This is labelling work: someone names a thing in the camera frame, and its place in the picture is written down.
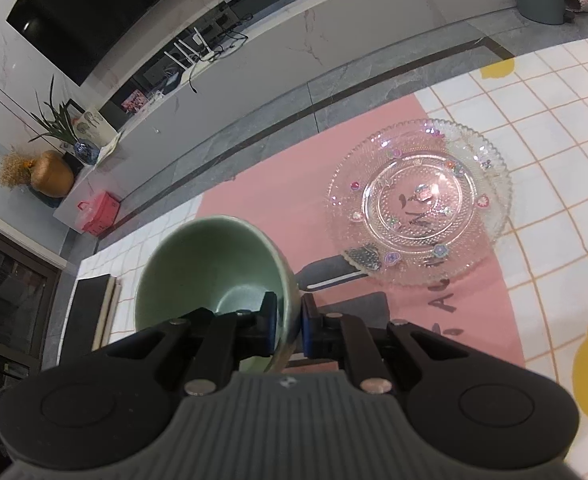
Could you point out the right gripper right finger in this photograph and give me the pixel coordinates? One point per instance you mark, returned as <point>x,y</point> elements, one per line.
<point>344,338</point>

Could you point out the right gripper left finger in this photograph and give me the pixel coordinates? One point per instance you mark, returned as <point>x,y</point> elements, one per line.
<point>219,342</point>

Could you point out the green ceramic bowl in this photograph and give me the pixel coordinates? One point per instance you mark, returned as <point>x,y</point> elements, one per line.
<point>222,264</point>

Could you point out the small clear glass plate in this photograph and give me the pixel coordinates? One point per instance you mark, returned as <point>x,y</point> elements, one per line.
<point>419,202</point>

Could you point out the pink plastic case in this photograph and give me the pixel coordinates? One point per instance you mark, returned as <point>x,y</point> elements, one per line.
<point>97,214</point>

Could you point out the blue vase with plant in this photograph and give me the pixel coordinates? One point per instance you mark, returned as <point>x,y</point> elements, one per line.
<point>56,123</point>

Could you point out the golden vase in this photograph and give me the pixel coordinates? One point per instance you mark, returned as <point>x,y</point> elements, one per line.
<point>51,175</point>

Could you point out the white wifi router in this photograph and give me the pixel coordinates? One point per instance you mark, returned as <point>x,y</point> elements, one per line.
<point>188,49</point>

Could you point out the white checked tablecloth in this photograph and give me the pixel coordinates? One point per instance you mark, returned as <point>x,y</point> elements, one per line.
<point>527,303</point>

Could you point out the black television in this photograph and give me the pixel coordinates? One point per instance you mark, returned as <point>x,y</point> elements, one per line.
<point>74,35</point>

